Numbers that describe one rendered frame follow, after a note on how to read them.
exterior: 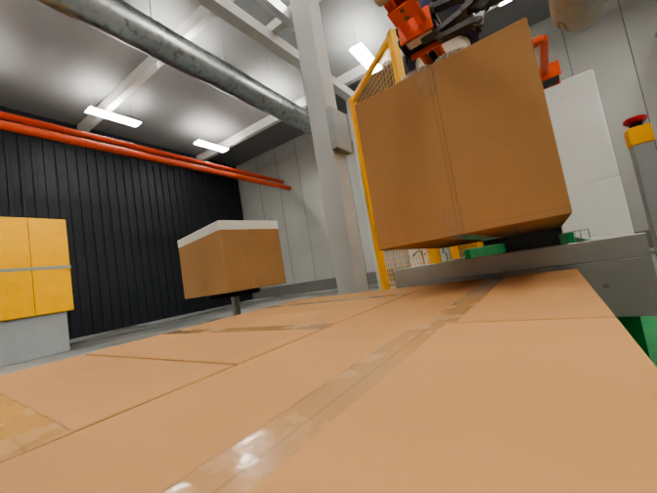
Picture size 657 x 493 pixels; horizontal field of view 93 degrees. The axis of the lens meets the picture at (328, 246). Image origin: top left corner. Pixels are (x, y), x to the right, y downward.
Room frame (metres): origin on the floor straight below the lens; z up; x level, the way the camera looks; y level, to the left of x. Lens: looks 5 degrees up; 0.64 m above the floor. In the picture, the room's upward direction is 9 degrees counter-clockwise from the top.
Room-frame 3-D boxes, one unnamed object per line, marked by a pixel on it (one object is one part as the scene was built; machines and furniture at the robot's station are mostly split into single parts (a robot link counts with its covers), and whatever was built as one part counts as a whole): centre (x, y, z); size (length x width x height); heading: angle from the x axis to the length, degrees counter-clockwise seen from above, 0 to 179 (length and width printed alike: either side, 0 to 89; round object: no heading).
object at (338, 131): (2.14, -0.21, 1.62); 0.20 x 0.05 x 0.30; 145
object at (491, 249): (2.40, -1.19, 0.60); 1.60 x 0.11 x 0.09; 145
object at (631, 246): (1.00, -0.52, 0.58); 0.70 x 0.03 x 0.06; 55
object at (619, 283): (1.00, -0.52, 0.48); 0.70 x 0.03 x 0.15; 55
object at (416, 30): (0.75, -0.32, 1.20); 0.10 x 0.08 x 0.06; 55
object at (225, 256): (2.02, 0.65, 0.82); 0.60 x 0.40 x 0.40; 46
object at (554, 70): (1.05, -0.85, 1.19); 0.09 x 0.08 x 0.05; 55
